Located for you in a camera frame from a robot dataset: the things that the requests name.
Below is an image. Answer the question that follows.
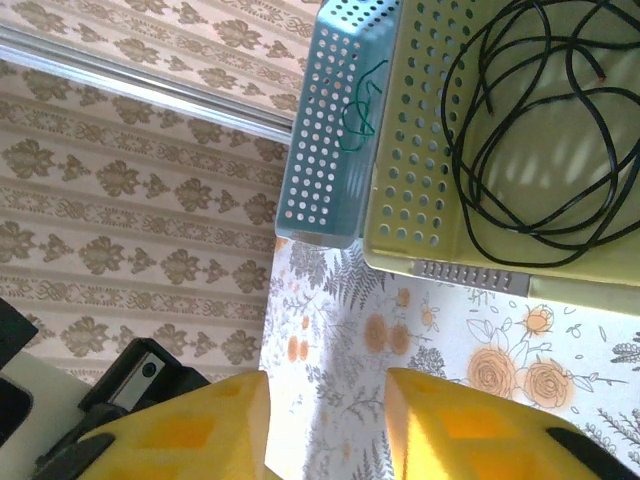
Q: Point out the blue perforated plastic basket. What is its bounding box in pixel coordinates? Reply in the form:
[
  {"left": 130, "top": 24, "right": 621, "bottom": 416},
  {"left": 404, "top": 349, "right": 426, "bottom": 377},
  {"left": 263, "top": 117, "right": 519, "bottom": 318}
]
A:
[{"left": 274, "top": 0, "right": 406, "bottom": 250}]

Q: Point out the black cable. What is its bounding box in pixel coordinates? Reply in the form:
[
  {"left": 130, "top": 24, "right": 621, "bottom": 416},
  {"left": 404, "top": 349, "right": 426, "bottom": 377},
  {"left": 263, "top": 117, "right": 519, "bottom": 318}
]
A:
[{"left": 440, "top": 0, "right": 640, "bottom": 269}]

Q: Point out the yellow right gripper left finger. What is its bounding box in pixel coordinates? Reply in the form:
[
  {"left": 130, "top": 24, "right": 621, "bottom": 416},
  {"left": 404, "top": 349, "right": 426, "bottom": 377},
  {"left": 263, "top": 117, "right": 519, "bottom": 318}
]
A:
[{"left": 34, "top": 370, "right": 281, "bottom": 480}]

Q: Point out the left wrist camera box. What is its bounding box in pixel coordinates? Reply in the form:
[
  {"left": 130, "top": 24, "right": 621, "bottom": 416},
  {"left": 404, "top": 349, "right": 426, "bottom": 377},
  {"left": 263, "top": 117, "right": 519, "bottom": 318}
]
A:
[{"left": 79, "top": 337, "right": 211, "bottom": 416}]

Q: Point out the aluminium frame post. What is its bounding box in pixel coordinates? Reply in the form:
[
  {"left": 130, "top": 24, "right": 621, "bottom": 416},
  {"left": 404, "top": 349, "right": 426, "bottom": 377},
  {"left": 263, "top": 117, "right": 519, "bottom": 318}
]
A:
[{"left": 0, "top": 24, "right": 294, "bottom": 146}]

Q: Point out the pale yellow perforated basket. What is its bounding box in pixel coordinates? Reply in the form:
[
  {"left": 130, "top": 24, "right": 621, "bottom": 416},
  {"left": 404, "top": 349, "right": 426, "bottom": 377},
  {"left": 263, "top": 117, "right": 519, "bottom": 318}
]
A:
[{"left": 362, "top": 0, "right": 640, "bottom": 317}]

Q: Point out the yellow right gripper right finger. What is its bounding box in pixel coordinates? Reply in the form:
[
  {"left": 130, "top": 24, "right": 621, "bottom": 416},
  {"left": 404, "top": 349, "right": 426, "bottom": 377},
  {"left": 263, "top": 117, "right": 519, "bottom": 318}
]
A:
[{"left": 384, "top": 367, "right": 639, "bottom": 480}]

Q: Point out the green cable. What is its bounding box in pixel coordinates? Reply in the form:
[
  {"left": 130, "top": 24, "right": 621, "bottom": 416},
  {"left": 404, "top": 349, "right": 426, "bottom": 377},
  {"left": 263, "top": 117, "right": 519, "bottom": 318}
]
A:
[{"left": 339, "top": 59, "right": 390, "bottom": 152}]

